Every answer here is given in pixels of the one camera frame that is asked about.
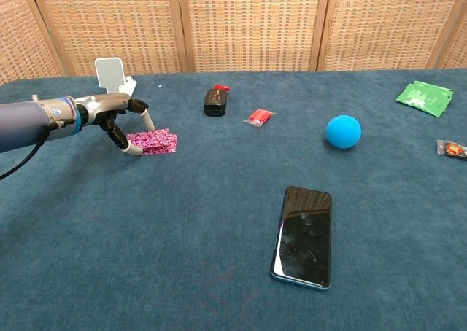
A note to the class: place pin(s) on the woven rattan screen panel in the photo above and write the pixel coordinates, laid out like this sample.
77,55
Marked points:
251,25
386,25
18,35
109,25
458,54

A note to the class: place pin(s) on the black-screen smartphone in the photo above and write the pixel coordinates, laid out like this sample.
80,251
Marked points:
303,236

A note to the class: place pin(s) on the red candy in clear wrapper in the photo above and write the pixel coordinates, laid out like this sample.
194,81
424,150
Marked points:
259,116

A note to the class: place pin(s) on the small clear snack wrapper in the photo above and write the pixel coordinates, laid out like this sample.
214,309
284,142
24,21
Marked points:
454,149

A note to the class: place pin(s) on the black bottle with red cap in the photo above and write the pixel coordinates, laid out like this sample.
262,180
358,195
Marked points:
215,101

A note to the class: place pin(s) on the white folding phone stand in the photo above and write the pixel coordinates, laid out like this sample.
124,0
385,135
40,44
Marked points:
109,72

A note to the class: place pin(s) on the blue ball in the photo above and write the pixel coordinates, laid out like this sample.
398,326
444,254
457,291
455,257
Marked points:
343,132

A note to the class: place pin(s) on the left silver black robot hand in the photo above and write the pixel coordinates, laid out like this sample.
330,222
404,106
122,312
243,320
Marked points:
106,103

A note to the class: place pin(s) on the green foil packet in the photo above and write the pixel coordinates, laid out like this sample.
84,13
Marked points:
423,97

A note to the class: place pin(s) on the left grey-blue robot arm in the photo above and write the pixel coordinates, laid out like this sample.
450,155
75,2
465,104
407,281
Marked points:
22,127

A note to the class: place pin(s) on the blue carpet table cover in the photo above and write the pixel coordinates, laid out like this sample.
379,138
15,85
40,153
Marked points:
109,236

